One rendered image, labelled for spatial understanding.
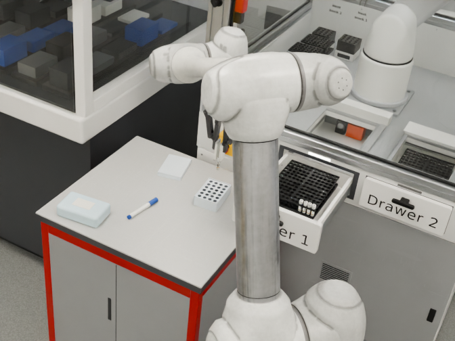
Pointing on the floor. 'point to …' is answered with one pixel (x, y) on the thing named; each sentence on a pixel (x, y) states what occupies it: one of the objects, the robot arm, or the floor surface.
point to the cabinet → (375, 269)
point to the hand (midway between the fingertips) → (219, 150)
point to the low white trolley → (139, 253)
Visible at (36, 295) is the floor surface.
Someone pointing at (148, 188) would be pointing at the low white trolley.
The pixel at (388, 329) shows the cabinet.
